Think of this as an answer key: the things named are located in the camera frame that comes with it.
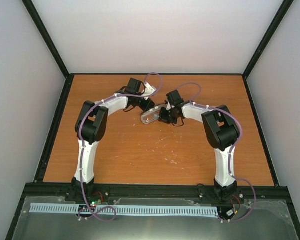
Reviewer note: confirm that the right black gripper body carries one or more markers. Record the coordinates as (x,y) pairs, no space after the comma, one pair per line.
(168,117)

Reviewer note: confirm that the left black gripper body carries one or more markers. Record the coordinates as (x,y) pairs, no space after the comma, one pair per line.
(145,108)

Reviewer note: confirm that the brown striped glasses case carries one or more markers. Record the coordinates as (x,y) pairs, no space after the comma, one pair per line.
(157,109)

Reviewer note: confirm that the orange tinted sunglasses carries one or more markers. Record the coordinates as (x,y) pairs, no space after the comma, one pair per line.
(149,117)

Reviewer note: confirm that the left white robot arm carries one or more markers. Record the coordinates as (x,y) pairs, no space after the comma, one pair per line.
(92,123)

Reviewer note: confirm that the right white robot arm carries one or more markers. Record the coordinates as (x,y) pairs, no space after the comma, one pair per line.
(222,133)

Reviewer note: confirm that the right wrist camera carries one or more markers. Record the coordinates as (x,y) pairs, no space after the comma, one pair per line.
(168,105)

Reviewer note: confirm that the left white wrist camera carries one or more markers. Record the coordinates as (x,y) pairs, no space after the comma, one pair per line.
(148,90)

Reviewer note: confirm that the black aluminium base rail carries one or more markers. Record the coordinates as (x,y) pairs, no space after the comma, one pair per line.
(111,192)

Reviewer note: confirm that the light blue slotted cable duct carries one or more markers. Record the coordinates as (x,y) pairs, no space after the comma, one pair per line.
(129,210)

